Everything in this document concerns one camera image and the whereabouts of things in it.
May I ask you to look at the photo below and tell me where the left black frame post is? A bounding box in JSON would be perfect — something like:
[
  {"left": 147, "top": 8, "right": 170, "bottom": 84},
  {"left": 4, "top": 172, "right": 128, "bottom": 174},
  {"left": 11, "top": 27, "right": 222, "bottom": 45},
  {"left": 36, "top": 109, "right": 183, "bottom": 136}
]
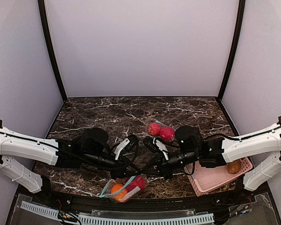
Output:
[{"left": 37, "top": 0, "right": 68, "bottom": 102}]

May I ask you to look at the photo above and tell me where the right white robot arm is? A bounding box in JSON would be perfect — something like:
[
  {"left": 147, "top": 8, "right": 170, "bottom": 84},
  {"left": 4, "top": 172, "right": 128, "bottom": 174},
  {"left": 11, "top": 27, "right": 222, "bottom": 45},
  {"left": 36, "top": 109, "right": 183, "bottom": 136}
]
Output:
[{"left": 142, "top": 116, "right": 281, "bottom": 191}]

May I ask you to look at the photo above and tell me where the right black frame post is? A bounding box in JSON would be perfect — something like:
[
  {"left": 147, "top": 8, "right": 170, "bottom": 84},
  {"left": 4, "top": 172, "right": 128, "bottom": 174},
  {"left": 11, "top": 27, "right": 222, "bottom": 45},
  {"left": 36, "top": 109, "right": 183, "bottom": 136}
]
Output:
[{"left": 217, "top": 0, "right": 246, "bottom": 102}]

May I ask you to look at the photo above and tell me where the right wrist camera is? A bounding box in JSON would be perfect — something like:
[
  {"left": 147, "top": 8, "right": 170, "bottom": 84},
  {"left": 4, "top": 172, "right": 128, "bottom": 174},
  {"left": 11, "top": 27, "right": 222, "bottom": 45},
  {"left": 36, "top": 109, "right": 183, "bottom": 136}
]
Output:
[{"left": 143, "top": 136, "right": 169, "bottom": 160}]

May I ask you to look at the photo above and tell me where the clear zip bag blue zipper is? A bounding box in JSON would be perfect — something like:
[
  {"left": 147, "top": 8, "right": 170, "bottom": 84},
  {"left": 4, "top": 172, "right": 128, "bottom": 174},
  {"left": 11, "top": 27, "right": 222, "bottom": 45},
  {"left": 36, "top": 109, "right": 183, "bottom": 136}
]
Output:
[{"left": 148, "top": 120, "right": 175, "bottom": 143}]

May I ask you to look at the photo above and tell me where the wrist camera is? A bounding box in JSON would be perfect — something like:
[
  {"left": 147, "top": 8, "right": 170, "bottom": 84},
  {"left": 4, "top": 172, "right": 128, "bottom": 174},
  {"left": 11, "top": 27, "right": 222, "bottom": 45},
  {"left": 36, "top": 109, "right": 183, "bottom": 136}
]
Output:
[
  {"left": 113, "top": 135, "right": 139, "bottom": 160},
  {"left": 143, "top": 136, "right": 169, "bottom": 160}
]

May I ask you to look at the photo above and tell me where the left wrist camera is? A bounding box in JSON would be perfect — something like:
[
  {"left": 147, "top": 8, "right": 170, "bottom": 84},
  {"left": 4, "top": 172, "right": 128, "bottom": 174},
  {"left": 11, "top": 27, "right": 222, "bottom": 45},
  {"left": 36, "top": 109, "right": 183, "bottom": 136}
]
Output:
[{"left": 113, "top": 135, "right": 139, "bottom": 160}]

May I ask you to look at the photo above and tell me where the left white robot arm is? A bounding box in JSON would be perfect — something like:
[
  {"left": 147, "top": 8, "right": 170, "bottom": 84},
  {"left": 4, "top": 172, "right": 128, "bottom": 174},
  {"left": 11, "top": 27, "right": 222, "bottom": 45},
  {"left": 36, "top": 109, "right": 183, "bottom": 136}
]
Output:
[{"left": 0, "top": 120, "right": 139, "bottom": 194}]

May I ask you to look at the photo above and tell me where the black front table rail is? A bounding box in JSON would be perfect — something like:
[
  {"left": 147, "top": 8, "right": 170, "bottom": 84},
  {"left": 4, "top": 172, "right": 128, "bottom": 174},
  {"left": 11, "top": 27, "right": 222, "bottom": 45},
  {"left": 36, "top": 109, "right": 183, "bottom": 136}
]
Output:
[{"left": 52, "top": 191, "right": 255, "bottom": 212}]

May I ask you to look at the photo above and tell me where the pink plastic basket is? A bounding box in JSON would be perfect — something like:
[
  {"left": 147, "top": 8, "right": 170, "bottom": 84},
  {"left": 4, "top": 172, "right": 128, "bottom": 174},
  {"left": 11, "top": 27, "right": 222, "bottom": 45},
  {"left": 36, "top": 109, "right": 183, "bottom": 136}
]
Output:
[{"left": 187, "top": 157, "right": 253, "bottom": 196}]

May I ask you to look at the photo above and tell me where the red strawberry fruit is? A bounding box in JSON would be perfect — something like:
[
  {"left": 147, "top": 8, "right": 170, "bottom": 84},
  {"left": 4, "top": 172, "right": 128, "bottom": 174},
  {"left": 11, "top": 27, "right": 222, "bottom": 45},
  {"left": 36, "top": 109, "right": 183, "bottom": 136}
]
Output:
[{"left": 126, "top": 175, "right": 146, "bottom": 192}]

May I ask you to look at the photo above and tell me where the orange tangerine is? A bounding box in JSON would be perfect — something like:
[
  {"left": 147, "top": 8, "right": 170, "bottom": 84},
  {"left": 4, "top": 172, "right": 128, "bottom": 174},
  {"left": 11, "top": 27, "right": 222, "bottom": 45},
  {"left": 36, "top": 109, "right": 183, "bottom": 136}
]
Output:
[{"left": 111, "top": 184, "right": 128, "bottom": 202}]

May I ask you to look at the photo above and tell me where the brown kiwi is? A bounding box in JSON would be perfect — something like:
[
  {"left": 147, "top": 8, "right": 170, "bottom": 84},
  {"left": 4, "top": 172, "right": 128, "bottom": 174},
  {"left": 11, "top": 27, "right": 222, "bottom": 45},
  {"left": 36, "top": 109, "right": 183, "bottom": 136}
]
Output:
[{"left": 227, "top": 160, "right": 242, "bottom": 174}]

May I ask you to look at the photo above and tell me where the black frame post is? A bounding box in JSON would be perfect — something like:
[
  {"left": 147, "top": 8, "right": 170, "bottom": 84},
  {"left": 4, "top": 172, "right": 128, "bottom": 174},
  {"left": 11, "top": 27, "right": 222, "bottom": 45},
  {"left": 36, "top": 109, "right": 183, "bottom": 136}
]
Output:
[
  {"left": 217, "top": 0, "right": 246, "bottom": 102},
  {"left": 37, "top": 0, "right": 68, "bottom": 102}
]

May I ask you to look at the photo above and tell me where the red tomato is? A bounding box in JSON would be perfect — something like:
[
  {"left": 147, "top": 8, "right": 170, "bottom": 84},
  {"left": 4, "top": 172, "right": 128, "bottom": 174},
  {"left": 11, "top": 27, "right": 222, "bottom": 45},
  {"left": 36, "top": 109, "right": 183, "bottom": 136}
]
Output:
[{"left": 159, "top": 127, "right": 175, "bottom": 142}]

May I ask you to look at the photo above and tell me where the white slotted cable duct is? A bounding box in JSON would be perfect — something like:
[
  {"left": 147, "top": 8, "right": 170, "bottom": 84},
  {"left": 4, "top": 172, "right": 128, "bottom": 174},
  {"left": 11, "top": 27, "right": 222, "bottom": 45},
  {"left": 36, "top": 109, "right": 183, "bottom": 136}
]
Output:
[{"left": 21, "top": 201, "right": 215, "bottom": 225}]

